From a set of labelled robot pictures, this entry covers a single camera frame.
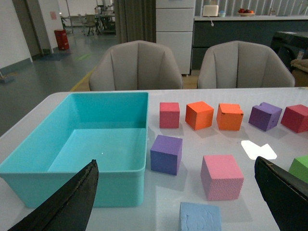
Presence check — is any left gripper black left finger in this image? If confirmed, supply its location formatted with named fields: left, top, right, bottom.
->
left=10, top=159, right=99, bottom=231

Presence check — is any orange foam cube chipped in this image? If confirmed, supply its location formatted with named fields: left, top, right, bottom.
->
left=216, top=103, right=244, bottom=131

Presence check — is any dark grey counter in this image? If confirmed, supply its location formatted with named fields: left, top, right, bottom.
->
left=191, top=16, right=308, bottom=70

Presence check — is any white drawer cabinet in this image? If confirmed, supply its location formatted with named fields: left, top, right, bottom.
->
left=155, top=0, right=195, bottom=75

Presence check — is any orange foam cube left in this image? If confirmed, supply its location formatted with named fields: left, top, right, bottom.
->
left=185, top=101, right=214, bottom=130

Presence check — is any dark pink foam cube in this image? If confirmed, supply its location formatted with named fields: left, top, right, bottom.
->
left=159, top=102, right=180, bottom=128

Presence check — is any purple foam cube notched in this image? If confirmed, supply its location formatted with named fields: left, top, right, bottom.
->
left=248, top=102, right=282, bottom=131

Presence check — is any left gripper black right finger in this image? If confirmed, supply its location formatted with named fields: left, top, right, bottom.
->
left=254, top=156, right=308, bottom=231

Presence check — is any fruit bowl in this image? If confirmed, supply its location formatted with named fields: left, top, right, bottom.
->
left=238, top=8, right=255, bottom=17

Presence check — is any beige chair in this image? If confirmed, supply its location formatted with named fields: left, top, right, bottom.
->
left=89, top=40, right=183, bottom=91
left=197, top=41, right=295, bottom=89

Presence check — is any small teal bowl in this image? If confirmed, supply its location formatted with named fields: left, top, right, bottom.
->
left=218, top=11, right=226, bottom=17

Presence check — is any light blue foam cube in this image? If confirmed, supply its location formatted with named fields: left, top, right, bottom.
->
left=179, top=202, right=222, bottom=231

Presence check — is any red foam cube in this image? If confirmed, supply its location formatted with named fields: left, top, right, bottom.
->
left=281, top=104, right=308, bottom=133

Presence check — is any green foam cube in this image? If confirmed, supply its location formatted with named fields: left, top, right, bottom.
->
left=288, top=155, right=308, bottom=182

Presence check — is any right beige chair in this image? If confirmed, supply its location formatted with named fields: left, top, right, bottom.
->
left=197, top=41, right=295, bottom=89

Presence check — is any white toaster appliance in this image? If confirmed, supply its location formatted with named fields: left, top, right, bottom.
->
left=202, top=5, right=219, bottom=17

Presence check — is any left beige chair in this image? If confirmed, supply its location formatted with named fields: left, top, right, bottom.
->
left=89, top=40, right=183, bottom=91

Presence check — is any teal plastic bin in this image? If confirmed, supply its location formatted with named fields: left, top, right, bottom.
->
left=0, top=92, right=149, bottom=208

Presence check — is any purple blue foam cube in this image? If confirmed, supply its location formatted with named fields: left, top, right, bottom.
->
left=150, top=135, right=183, bottom=176

